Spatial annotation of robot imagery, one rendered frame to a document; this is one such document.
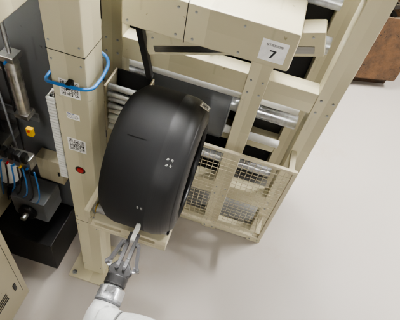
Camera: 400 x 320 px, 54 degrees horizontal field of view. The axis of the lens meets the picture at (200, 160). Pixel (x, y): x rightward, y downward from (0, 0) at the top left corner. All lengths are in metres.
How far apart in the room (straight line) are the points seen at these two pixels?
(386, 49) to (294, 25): 2.99
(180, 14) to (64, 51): 0.39
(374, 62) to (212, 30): 3.14
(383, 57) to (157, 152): 3.34
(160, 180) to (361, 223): 2.24
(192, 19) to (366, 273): 2.28
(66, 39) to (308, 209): 2.37
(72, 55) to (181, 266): 1.74
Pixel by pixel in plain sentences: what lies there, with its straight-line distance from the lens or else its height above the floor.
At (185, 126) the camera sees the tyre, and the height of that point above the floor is 1.46.
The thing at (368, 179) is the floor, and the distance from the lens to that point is 3.64.
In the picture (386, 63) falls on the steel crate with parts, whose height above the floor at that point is 0.33.
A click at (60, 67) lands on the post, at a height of 1.59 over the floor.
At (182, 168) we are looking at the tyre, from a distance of 1.35.
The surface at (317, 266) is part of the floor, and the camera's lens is 2.96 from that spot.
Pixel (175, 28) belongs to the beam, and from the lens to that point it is 1.42.
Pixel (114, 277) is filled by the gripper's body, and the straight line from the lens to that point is 1.40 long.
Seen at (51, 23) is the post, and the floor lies 1.75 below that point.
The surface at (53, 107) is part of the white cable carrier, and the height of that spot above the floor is 1.38.
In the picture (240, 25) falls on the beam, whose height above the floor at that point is 1.76.
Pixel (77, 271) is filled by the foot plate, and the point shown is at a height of 0.01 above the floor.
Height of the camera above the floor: 2.44
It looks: 50 degrees down
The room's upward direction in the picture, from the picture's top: 14 degrees clockwise
